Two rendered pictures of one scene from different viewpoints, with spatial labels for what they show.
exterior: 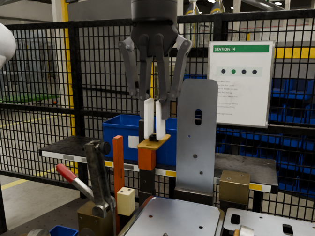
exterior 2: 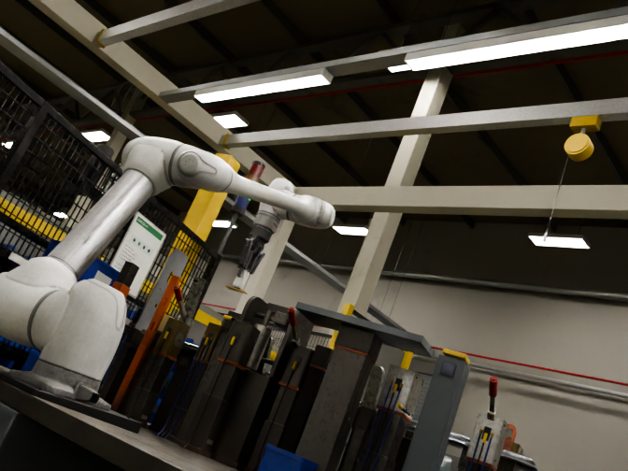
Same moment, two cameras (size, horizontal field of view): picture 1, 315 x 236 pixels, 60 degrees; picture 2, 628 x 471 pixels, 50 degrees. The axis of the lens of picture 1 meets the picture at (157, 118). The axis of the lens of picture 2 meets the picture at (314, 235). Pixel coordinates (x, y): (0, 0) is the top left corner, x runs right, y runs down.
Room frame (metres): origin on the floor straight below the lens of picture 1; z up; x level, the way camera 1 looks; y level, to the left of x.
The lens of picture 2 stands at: (-0.06, 2.35, 0.76)
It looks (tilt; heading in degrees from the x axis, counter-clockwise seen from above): 18 degrees up; 279
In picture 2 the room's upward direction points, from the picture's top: 22 degrees clockwise
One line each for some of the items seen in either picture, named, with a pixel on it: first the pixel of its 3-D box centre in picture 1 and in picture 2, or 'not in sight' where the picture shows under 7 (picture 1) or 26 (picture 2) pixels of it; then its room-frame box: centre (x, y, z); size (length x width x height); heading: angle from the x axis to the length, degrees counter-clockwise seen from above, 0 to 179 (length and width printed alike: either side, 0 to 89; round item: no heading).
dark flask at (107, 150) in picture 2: not in sight; (95, 166); (1.20, -0.03, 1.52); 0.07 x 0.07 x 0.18
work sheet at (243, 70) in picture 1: (237, 84); (135, 255); (1.00, -0.30, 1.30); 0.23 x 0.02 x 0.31; 69
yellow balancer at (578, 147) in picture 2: not in sight; (570, 178); (-0.80, -1.33, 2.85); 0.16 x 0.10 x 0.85; 141
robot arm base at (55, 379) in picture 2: not in sight; (69, 383); (0.58, 0.76, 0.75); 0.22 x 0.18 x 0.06; 147
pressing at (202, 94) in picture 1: (195, 137); (163, 291); (0.76, -0.11, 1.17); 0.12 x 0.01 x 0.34; 69
